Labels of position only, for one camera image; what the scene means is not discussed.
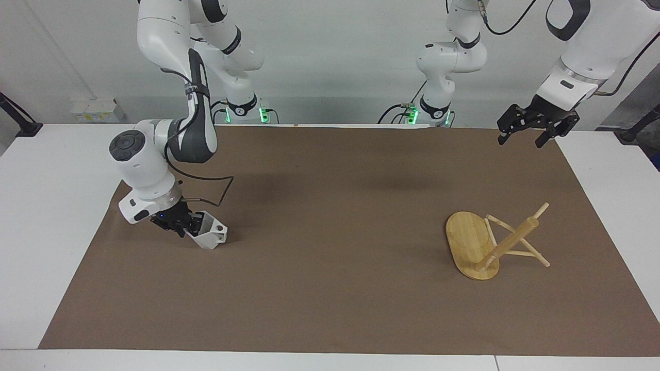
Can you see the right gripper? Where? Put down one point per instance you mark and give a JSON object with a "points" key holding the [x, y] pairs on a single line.
{"points": [[171, 216]]}

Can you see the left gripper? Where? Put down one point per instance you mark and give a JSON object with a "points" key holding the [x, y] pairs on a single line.
{"points": [[545, 113]]}

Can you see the white faceted cup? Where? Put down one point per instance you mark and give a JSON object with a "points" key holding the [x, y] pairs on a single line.
{"points": [[211, 238]]}

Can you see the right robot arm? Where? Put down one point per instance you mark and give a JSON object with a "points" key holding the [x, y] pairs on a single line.
{"points": [[154, 170]]}

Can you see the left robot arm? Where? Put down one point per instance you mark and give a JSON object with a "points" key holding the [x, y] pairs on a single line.
{"points": [[598, 46]]}

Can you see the wooden cup rack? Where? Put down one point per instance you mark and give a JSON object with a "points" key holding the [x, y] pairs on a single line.
{"points": [[468, 242]]}

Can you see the black stand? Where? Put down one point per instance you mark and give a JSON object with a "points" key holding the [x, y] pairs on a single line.
{"points": [[26, 126], [634, 131]]}

